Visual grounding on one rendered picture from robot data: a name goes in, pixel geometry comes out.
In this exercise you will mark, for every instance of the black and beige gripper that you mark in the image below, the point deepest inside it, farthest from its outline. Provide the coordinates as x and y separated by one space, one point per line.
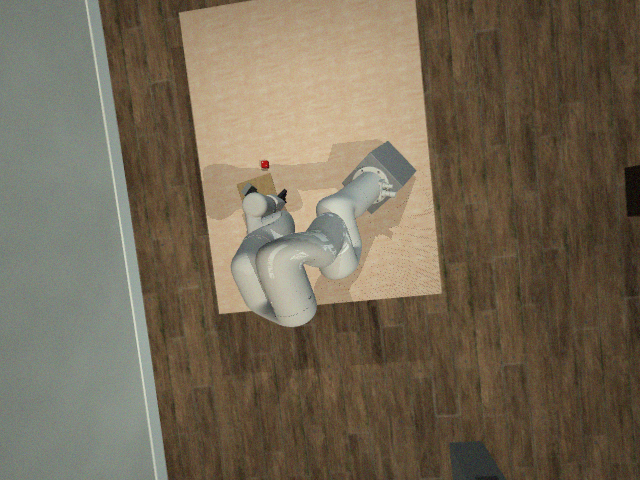
279 199

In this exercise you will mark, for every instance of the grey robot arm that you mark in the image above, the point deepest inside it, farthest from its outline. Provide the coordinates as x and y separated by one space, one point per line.
268 266

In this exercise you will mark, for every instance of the tan square mat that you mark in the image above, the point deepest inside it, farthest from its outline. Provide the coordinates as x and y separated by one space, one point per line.
264 185

